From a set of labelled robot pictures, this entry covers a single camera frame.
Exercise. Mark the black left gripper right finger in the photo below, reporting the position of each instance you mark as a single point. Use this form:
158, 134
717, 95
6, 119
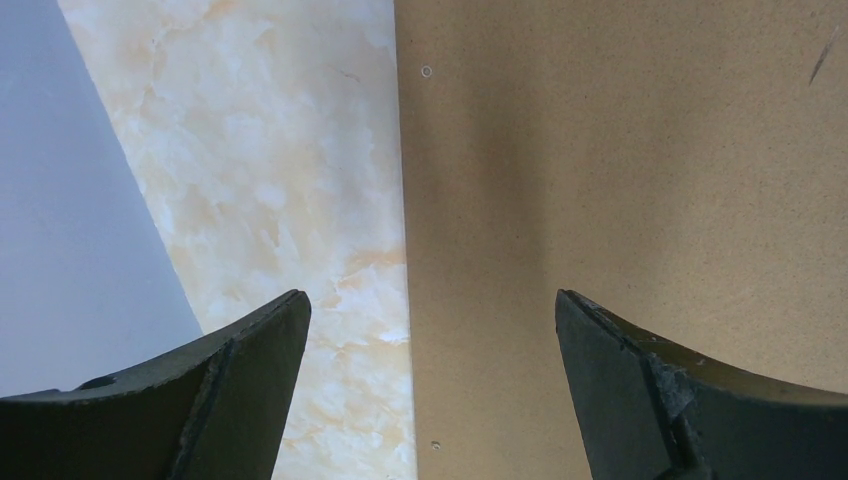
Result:
649, 408

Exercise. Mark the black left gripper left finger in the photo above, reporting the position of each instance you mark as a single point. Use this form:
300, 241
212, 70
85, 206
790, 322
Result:
214, 408

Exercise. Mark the landscape photo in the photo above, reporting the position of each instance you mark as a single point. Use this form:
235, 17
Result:
681, 163

